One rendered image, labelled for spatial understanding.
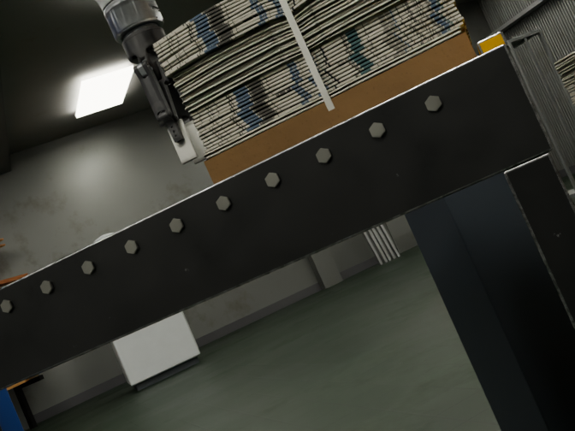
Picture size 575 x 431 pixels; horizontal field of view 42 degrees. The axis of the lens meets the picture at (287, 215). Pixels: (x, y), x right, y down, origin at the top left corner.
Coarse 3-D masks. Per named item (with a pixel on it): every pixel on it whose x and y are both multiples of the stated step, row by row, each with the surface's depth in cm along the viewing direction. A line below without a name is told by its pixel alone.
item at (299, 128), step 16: (304, 112) 97; (272, 128) 99; (288, 128) 98; (304, 128) 98; (240, 144) 100; (256, 144) 99; (272, 144) 99; (288, 144) 98; (208, 160) 101; (224, 160) 101; (240, 160) 100; (256, 160) 100; (224, 176) 101
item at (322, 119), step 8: (336, 96) 96; (344, 96) 96; (320, 104) 97; (336, 104) 96; (344, 104) 96; (352, 104) 96; (312, 112) 97; (320, 112) 97; (328, 112) 97; (336, 112) 96; (344, 112) 96; (352, 112) 96; (312, 120) 97; (320, 120) 97; (328, 120) 97; (336, 120) 96; (344, 120) 96; (320, 128) 97; (328, 128) 97
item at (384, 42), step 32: (320, 0) 96; (352, 0) 95; (384, 0) 94; (416, 0) 93; (448, 0) 92; (352, 32) 96; (384, 32) 94; (416, 32) 93; (448, 32) 92; (352, 64) 96; (384, 64) 94
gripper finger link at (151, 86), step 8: (144, 64) 122; (136, 72) 123; (152, 72) 123; (144, 80) 123; (152, 80) 122; (144, 88) 123; (152, 88) 123; (160, 88) 123; (152, 96) 123; (160, 96) 122; (152, 104) 123; (160, 104) 122; (168, 104) 123; (168, 112) 122; (160, 120) 123
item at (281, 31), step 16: (272, 0) 98; (288, 0) 97; (304, 0) 96; (272, 16) 97; (304, 16) 97; (288, 32) 97; (304, 32) 97; (320, 32) 96; (288, 48) 97; (320, 48) 97; (288, 64) 98; (304, 64) 98; (320, 64) 97; (336, 64) 96; (304, 80) 98; (336, 80) 97; (304, 96) 98; (320, 96) 97
